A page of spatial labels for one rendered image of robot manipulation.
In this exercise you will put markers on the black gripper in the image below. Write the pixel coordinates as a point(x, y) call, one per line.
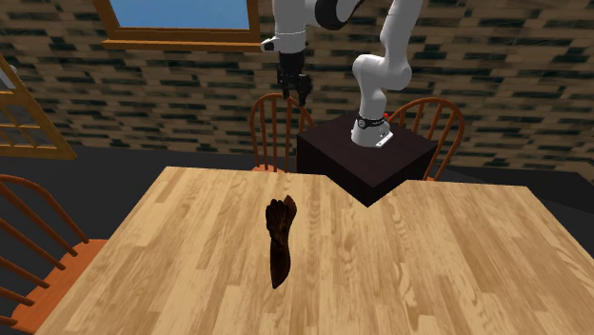
point(291, 65)

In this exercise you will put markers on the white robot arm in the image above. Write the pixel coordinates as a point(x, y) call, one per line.
point(380, 69)

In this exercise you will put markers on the orange wooden spindle-back chair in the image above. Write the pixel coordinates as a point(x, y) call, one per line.
point(46, 278)
point(274, 134)
point(441, 125)

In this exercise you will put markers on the dark robot stand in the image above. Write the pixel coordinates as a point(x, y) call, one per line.
point(366, 162)

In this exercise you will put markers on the wooden framed window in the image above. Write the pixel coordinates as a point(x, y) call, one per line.
point(185, 23)

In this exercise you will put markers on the dark brown fist-shaped figure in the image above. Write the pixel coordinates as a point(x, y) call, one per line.
point(280, 241)

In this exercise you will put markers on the light wooden table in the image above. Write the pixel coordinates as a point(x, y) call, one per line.
point(371, 269)

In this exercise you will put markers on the wooden glazed door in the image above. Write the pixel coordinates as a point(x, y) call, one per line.
point(23, 120)

